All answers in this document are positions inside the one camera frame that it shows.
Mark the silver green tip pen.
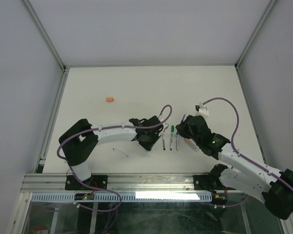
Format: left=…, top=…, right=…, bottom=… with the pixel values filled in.
left=176, top=134, right=180, bottom=151

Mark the white green end pen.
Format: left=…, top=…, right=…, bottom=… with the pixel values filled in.
left=169, top=132, right=174, bottom=151

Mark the dark blue barrel pen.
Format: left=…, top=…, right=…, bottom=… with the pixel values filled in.
left=176, top=113, right=186, bottom=136

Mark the white black end pen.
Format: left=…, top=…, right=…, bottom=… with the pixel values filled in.
left=161, top=132, right=166, bottom=151

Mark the white blue end pen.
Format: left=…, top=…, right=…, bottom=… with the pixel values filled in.
left=113, top=148, right=129, bottom=157

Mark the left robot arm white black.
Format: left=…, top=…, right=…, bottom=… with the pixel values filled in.
left=59, top=116, right=164, bottom=190

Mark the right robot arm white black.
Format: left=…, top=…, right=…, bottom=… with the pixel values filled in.
left=176, top=116, right=293, bottom=220

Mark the orange pen cap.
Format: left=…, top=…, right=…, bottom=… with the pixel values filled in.
left=106, top=97, right=114, bottom=102

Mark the orange tip marker clear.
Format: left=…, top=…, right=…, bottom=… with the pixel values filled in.
left=184, top=138, right=200, bottom=153

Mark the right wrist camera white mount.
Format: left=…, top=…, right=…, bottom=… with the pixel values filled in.
left=195, top=102, right=209, bottom=117

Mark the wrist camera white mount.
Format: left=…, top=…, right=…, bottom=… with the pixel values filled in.
left=195, top=102, right=209, bottom=117
left=160, top=118, right=169, bottom=132

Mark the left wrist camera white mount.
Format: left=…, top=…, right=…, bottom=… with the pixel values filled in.
left=160, top=118, right=169, bottom=132

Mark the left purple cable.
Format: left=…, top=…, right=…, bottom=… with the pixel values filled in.
left=57, top=105, right=173, bottom=176

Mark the purple cable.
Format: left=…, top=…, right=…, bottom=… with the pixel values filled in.
left=202, top=97, right=293, bottom=213
left=57, top=105, right=173, bottom=176

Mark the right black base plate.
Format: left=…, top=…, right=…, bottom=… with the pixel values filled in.
left=193, top=175, right=213, bottom=192

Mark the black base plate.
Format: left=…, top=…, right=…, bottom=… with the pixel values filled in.
left=65, top=175, right=108, bottom=191
left=193, top=175, right=213, bottom=192

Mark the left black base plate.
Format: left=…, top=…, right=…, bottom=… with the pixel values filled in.
left=65, top=175, right=108, bottom=191

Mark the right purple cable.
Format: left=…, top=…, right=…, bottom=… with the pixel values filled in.
left=202, top=97, right=293, bottom=213

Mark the aluminium mounting rail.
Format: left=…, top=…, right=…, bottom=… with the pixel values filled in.
left=21, top=172, right=210, bottom=193

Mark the white slotted cable duct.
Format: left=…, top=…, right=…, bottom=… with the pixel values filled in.
left=31, top=192, right=212, bottom=203

